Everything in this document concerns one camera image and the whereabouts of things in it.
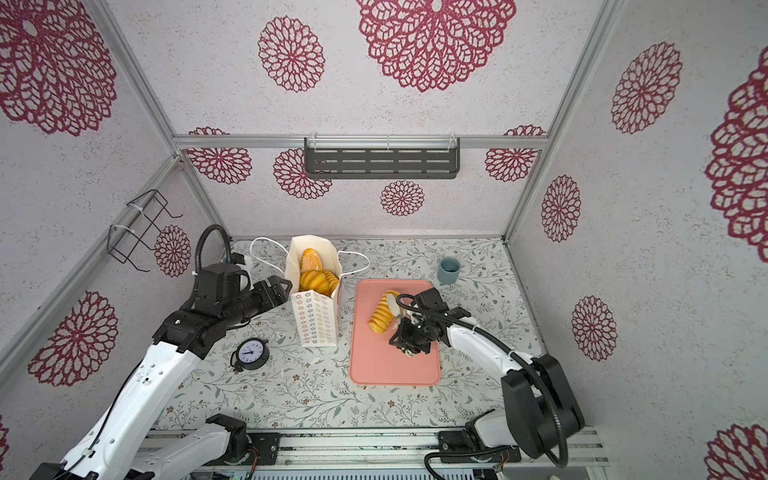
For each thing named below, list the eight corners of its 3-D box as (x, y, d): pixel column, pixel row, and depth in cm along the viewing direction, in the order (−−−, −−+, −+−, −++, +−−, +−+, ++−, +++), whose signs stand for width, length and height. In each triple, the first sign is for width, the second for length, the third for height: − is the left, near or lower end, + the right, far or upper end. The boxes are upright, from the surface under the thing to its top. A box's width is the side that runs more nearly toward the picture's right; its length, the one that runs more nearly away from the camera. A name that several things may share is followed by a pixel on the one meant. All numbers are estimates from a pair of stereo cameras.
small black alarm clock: (232, 371, 88) (227, 366, 86) (241, 343, 94) (236, 338, 91) (264, 371, 88) (260, 366, 86) (271, 343, 94) (268, 338, 91)
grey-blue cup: (438, 284, 109) (441, 273, 104) (436, 269, 113) (438, 258, 108) (459, 284, 109) (462, 273, 104) (456, 269, 113) (459, 258, 108)
